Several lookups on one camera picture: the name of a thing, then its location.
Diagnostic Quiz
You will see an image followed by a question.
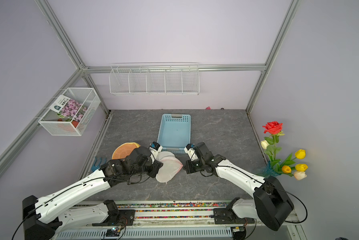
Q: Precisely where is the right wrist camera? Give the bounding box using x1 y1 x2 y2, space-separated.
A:
184 144 198 161

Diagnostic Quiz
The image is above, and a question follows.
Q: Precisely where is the yellow tulip middle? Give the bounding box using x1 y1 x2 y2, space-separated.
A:
295 164 309 172

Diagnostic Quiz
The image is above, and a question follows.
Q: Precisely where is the light blue plastic basket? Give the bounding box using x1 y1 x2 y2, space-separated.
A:
157 114 191 154

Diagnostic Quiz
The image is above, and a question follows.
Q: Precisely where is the white tulip bud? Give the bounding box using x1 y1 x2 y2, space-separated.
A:
261 140 270 150

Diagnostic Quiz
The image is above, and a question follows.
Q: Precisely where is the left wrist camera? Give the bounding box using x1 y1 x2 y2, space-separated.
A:
148 142 162 160

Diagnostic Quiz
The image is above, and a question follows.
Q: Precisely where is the yellow tulip top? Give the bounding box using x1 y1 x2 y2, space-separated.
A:
295 149 306 160

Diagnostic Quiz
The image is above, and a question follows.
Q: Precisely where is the purple flower pot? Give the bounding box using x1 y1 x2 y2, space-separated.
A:
57 100 88 128

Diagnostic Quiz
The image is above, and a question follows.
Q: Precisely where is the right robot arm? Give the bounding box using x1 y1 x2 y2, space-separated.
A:
184 142 294 231

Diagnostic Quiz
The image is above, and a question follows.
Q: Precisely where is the yellow tulip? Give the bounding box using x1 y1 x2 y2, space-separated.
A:
295 149 306 160
295 164 309 172

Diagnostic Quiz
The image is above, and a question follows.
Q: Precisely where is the red artificial rose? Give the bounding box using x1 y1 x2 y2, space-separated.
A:
263 121 283 135

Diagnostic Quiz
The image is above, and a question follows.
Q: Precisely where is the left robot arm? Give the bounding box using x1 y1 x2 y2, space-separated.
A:
21 142 163 240

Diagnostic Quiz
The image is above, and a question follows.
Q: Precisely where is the orange tulip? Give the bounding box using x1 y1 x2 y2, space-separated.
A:
282 165 292 174

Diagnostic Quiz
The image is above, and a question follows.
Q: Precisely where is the blue garden fork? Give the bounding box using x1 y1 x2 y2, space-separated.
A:
90 157 107 172

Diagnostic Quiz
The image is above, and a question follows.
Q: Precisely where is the white wire side basket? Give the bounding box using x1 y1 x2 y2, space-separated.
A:
38 88 101 136

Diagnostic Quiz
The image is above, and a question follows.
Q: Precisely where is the white mesh laundry bag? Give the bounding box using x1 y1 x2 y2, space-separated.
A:
155 152 183 183

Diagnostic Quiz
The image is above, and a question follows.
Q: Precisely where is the white wire wall shelf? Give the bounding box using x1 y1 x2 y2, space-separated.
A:
109 62 200 95

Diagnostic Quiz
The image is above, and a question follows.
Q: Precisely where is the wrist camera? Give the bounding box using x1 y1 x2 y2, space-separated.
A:
184 144 198 161
148 142 162 160

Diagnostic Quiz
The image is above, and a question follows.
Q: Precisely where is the pink white tulip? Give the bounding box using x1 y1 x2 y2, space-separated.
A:
293 171 307 181

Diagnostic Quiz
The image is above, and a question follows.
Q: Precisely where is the teal glass vase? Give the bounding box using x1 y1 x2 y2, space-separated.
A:
255 161 281 178

